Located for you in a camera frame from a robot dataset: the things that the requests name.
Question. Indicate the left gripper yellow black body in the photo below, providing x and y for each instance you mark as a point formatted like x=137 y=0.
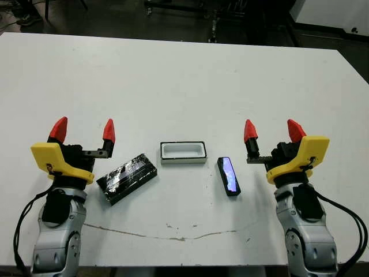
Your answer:
x=52 y=155

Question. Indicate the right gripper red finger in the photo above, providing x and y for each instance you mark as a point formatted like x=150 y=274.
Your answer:
x=250 y=131
x=295 y=131

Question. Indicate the slim black camera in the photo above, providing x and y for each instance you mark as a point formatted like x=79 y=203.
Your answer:
x=229 y=176

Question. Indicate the dark sneaker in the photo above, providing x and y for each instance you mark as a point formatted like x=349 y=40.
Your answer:
x=29 y=20

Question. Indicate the right gripper yellow black body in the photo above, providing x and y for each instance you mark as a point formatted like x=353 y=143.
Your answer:
x=311 y=153

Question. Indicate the black cart frame with casters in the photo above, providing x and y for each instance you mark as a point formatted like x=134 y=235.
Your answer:
x=173 y=5

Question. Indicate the thin black chair leg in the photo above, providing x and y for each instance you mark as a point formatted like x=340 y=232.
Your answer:
x=84 y=4

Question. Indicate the white box base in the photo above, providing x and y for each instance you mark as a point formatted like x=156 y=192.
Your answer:
x=184 y=161

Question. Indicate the black glossy box lid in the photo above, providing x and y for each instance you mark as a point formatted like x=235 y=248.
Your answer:
x=127 y=179

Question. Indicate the silver black stand pole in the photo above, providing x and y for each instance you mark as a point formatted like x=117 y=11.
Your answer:
x=213 y=29

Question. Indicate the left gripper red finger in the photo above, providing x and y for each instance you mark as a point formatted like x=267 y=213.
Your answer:
x=109 y=131
x=59 y=130

